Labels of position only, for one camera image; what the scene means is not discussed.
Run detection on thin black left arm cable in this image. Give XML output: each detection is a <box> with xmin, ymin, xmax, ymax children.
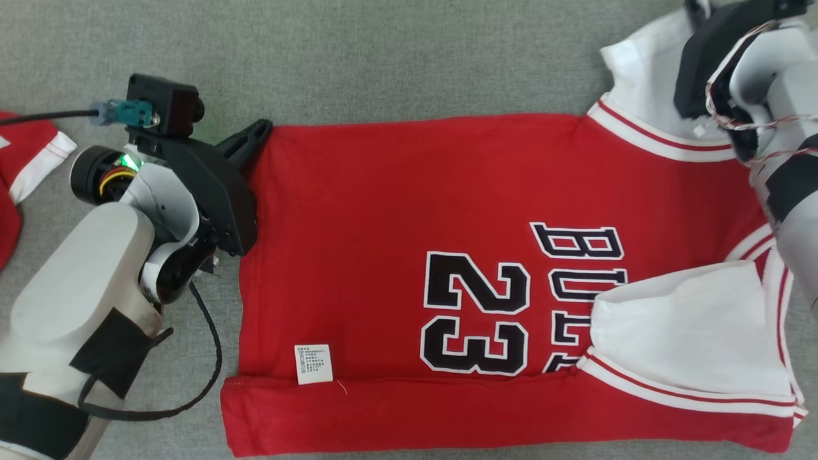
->
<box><xmin>78</xmin><ymin>281</ymin><xmax>224</xmax><ymax>422</ymax></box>

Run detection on red shorts white stripes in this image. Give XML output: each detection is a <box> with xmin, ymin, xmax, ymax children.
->
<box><xmin>0</xmin><ymin>112</ymin><xmax>78</xmax><ymax>272</ymax></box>

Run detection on red white right arm wires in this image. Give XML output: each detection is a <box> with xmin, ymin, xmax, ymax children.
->
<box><xmin>703</xmin><ymin>19</ymin><xmax>818</xmax><ymax>168</ymax></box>

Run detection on red number 23 jersey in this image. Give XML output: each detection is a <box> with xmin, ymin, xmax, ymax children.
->
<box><xmin>220</xmin><ymin>3</ymin><xmax>809</xmax><ymax>458</ymax></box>

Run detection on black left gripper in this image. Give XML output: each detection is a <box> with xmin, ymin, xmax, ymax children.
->
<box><xmin>128</xmin><ymin>119</ymin><xmax>274</xmax><ymax>257</ymax></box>

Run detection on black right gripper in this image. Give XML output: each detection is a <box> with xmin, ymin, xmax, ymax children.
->
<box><xmin>674</xmin><ymin>0</ymin><xmax>809</xmax><ymax>119</ymax></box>

